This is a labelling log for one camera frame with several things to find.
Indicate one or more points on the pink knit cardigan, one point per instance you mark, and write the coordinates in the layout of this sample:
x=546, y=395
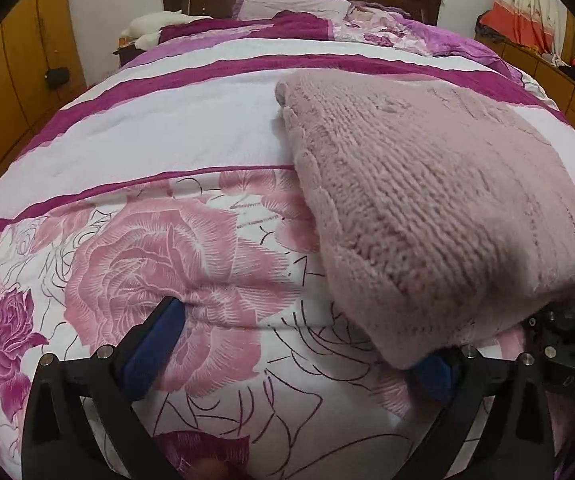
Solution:
x=443, y=216

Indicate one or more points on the orange wooden wardrobe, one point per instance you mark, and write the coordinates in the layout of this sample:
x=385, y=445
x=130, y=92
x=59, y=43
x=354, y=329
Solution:
x=34, y=36

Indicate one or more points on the pink ruffled pillow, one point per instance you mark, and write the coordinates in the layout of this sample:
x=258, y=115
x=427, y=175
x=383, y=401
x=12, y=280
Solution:
x=251, y=10

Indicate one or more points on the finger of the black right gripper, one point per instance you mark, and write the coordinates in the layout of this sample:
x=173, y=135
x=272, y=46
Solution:
x=551, y=333

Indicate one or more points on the white plush toy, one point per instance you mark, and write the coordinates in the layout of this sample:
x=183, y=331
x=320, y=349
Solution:
x=144, y=32

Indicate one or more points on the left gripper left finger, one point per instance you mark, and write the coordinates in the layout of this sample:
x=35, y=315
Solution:
x=58, y=441

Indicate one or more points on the purple floral folded quilt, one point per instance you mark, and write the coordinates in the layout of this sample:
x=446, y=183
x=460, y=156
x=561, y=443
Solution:
x=391, y=29

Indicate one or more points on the small black hanging bag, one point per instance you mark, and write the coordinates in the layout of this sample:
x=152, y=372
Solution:
x=55, y=78

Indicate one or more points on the floral magenta striped bedspread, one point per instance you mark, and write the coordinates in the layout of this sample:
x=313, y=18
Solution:
x=174, y=177

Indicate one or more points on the dark wooden nightstand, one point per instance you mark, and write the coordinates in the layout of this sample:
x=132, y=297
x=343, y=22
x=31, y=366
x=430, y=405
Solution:
x=127, y=54

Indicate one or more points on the red white curtain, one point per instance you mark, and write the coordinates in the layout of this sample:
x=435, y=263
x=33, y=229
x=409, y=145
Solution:
x=536, y=24

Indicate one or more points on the wooden side cabinet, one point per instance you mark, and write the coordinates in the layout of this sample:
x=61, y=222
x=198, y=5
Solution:
x=558, y=83

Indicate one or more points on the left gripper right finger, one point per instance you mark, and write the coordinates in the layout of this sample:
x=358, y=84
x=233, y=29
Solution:
x=517, y=438

